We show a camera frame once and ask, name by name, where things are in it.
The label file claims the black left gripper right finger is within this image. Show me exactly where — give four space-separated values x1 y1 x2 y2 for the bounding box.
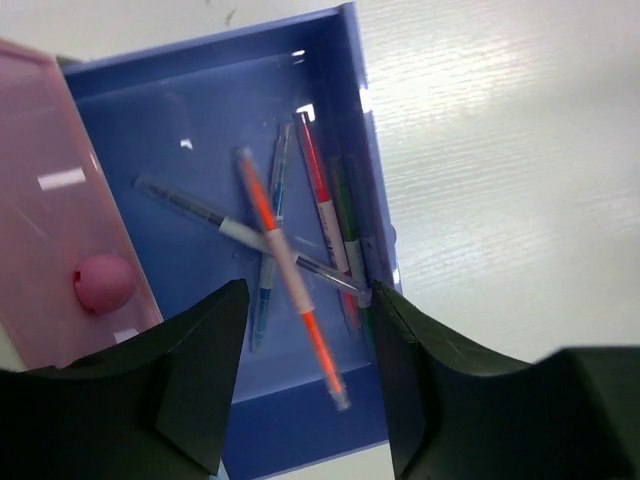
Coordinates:
372 283 639 479

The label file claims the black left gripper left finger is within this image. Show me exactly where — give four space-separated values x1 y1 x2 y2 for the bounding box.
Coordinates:
1 280 249 479

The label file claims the orange gel pen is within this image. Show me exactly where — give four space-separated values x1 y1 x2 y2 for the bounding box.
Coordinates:
235 147 351 411

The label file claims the pink drawer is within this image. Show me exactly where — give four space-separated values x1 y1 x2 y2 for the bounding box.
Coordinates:
1 41 162 370

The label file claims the green gel pen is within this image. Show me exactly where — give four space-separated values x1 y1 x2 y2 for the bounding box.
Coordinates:
328 156 376 361

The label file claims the dark blue gel pen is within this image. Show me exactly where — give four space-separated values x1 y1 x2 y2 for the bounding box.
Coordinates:
134 176 371 304

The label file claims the pink gel pen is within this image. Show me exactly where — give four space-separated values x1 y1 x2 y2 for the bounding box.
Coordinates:
293 110 362 329

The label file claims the blue transparent drawer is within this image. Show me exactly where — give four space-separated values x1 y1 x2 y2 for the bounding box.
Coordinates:
65 3 399 479

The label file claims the white drawer cabinet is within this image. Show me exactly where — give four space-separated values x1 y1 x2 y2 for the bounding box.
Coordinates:
0 325 26 372

